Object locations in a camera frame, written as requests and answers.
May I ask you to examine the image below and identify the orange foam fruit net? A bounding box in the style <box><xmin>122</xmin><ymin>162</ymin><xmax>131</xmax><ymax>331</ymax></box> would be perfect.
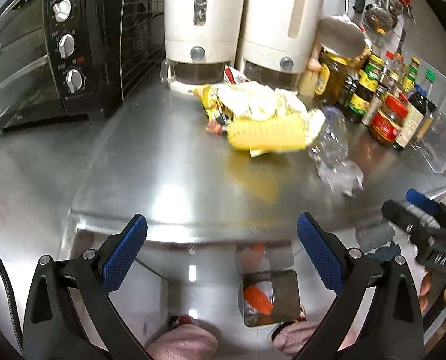
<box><xmin>243</xmin><ymin>285</ymin><xmax>273</xmax><ymax>315</ymax></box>

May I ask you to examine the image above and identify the clear plastic water bottle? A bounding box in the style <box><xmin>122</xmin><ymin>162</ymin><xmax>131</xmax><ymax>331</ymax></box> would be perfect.
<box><xmin>309</xmin><ymin>106</ymin><xmax>364</xmax><ymax>197</ymax></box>

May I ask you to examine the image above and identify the yellow foam fruit net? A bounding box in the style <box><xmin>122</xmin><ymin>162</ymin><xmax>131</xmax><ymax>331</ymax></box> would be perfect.
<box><xmin>226</xmin><ymin>115</ymin><xmax>312</xmax><ymax>151</ymax></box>

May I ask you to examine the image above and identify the yellow snack wrapper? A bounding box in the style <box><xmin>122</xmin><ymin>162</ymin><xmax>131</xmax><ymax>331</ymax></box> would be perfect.
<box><xmin>192</xmin><ymin>81</ymin><xmax>326</xmax><ymax>157</ymax></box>

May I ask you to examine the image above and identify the metal trash bin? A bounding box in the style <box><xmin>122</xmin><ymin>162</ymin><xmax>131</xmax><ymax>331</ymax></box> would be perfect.
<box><xmin>239</xmin><ymin>270</ymin><xmax>301</xmax><ymax>328</ymax></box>

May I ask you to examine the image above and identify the clear plastic splash guard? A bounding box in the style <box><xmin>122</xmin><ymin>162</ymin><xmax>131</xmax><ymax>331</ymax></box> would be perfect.
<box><xmin>401</xmin><ymin>55</ymin><xmax>446</xmax><ymax>173</ymax></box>

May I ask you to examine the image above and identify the black lid spice jar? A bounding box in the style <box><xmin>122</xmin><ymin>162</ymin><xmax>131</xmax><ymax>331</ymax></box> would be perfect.
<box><xmin>414</xmin><ymin>101</ymin><xmax>436</xmax><ymax>141</ymax></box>

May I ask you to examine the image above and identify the red lid chili sauce jar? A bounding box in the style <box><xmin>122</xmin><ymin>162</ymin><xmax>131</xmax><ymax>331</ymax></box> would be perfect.
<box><xmin>369</xmin><ymin>94</ymin><xmax>408</xmax><ymax>146</ymax></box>

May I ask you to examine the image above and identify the dark soy sauce bottle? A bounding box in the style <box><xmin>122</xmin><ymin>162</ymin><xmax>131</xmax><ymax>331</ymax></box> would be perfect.
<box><xmin>393</xmin><ymin>69</ymin><xmax>435</xmax><ymax>151</ymax></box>

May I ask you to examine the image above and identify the small glass spice shaker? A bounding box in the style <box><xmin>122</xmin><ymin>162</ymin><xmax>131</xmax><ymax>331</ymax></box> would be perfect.
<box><xmin>361</xmin><ymin>85</ymin><xmax>387</xmax><ymax>127</ymax></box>

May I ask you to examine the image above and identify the green yellow label sauce bottle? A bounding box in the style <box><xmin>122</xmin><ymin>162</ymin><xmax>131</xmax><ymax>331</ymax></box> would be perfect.
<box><xmin>348</xmin><ymin>55</ymin><xmax>384</xmax><ymax>124</ymax></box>

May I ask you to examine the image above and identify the yellow lid oil jar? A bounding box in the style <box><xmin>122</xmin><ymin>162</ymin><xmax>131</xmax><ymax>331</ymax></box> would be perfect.
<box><xmin>314</xmin><ymin>49</ymin><xmax>348</xmax><ymax>106</ymax></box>

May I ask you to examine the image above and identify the small straw brush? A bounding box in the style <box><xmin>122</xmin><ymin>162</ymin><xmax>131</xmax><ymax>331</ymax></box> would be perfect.
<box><xmin>298</xmin><ymin>39</ymin><xmax>321</xmax><ymax>97</ymax></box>

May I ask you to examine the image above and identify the steel skimmer ladle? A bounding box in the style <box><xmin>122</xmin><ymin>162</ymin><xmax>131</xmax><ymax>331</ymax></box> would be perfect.
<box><xmin>318</xmin><ymin>0</ymin><xmax>366</xmax><ymax>59</ymax></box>

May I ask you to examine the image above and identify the hanging steel strainer spoon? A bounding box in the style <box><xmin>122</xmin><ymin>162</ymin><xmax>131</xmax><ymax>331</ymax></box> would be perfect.
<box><xmin>364</xmin><ymin>0</ymin><xmax>395</xmax><ymax>35</ymax></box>

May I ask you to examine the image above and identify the red white small wrapper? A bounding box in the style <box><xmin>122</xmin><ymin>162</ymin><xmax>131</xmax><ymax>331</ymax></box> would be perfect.
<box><xmin>223</xmin><ymin>65</ymin><xmax>250</xmax><ymax>85</ymax></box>

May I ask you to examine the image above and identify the black toaster oven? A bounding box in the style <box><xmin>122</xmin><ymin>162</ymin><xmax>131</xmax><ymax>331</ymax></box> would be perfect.
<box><xmin>0</xmin><ymin>0</ymin><xmax>164</xmax><ymax>132</ymax></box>

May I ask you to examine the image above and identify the left white grain dispenser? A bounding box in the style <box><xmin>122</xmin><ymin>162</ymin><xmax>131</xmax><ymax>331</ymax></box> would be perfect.
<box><xmin>160</xmin><ymin>0</ymin><xmax>244</xmax><ymax>94</ymax></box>

